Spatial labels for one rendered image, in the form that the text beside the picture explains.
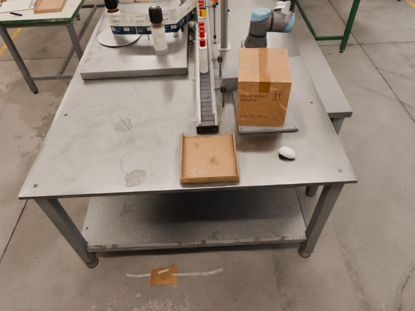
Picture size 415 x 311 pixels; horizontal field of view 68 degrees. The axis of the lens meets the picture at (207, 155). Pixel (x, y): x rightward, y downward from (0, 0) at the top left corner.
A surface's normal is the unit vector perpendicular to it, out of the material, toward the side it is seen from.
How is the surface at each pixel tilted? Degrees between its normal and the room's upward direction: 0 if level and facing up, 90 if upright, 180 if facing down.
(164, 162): 0
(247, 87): 90
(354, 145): 0
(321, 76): 0
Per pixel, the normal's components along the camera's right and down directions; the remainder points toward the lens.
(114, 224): -0.04, -0.69
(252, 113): -0.09, 0.74
